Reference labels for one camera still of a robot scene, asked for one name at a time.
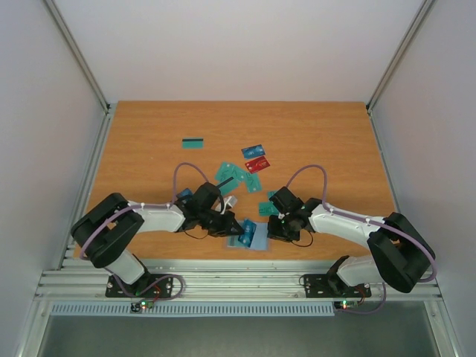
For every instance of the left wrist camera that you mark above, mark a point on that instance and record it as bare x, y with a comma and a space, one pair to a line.
226, 204

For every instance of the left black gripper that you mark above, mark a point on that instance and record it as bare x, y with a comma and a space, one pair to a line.
226, 228

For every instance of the left aluminium frame post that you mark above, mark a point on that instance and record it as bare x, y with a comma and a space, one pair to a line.
63, 28

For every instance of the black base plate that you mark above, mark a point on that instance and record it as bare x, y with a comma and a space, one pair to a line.
149, 287
324, 286

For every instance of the teal card with magnetic stripe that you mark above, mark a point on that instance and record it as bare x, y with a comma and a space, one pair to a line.
192, 143

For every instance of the circuit board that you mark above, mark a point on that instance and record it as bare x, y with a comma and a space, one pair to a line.
347, 304
141, 306

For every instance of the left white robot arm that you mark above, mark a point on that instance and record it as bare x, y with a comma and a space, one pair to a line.
105, 232

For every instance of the teal VIP card centre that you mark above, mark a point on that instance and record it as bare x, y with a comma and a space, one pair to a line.
252, 183

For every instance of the red card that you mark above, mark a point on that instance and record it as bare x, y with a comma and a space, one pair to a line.
257, 164

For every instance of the aluminium front rail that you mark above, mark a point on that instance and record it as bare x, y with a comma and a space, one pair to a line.
205, 280

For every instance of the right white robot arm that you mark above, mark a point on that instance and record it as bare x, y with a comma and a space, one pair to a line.
399, 256

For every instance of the blue card top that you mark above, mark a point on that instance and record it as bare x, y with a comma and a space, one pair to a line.
253, 152

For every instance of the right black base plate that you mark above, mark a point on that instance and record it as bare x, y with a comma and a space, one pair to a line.
324, 286

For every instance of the right aluminium frame post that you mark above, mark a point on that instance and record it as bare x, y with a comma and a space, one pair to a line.
409, 36

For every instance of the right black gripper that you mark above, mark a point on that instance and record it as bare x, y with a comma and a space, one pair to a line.
283, 227

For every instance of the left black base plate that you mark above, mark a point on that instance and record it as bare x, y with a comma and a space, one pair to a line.
149, 287

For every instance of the aluminium frame post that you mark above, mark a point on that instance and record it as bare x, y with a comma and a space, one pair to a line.
63, 28
409, 36

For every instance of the left circuit board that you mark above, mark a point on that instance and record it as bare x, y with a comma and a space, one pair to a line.
141, 306

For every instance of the grey slotted cable duct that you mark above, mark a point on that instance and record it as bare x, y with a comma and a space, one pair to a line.
196, 309

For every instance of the right circuit board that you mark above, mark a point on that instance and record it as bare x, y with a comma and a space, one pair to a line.
347, 304

